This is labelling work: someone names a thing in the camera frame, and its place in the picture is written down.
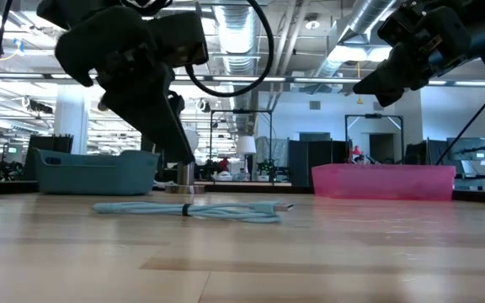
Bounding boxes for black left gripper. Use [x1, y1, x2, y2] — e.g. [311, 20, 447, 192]
[35, 0, 196, 165]

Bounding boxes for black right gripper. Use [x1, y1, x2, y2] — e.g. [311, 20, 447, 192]
[354, 0, 473, 109]

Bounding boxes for pale aqua USB cable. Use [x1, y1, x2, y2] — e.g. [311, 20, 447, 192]
[92, 200, 295, 224]

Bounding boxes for black monitor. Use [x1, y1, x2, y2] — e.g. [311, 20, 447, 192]
[140, 134, 172, 182]

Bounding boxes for white square pillar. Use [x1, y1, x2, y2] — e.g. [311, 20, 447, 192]
[53, 83, 88, 155]

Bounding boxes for teal plastic bin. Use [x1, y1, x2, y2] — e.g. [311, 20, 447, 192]
[34, 147, 160, 197]

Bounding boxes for white shade table lamp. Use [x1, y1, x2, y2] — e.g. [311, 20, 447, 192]
[235, 135, 258, 182]

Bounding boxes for dark curtain panel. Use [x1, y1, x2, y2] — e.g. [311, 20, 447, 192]
[404, 139, 450, 166]

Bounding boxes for grey monitor screen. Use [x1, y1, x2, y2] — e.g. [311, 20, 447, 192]
[447, 136, 485, 163]

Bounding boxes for black background robot arms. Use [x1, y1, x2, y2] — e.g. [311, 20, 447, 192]
[195, 157, 277, 182]

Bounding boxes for pink plastic bin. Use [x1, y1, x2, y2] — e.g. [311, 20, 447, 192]
[311, 163, 457, 202]

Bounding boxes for black background desk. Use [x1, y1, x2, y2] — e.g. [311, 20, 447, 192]
[0, 179, 40, 195]

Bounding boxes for yellow hanging cord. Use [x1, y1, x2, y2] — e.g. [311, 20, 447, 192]
[355, 61, 365, 105]

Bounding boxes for black metal frame stand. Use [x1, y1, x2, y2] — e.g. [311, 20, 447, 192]
[344, 113, 405, 165]
[209, 109, 274, 182]

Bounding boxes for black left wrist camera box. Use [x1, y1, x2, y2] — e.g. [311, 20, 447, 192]
[157, 11, 210, 68]

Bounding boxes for silver ventilation duct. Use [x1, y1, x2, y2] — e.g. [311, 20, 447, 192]
[212, 0, 264, 136]
[313, 0, 397, 85]

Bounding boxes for black right camera cable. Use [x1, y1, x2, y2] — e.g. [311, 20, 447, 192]
[435, 75, 485, 166]

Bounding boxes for black camera cable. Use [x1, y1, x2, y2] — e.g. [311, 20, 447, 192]
[435, 75, 485, 166]
[185, 0, 275, 98]

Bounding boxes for black left camera cable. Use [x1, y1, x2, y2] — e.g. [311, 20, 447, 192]
[185, 0, 275, 98]

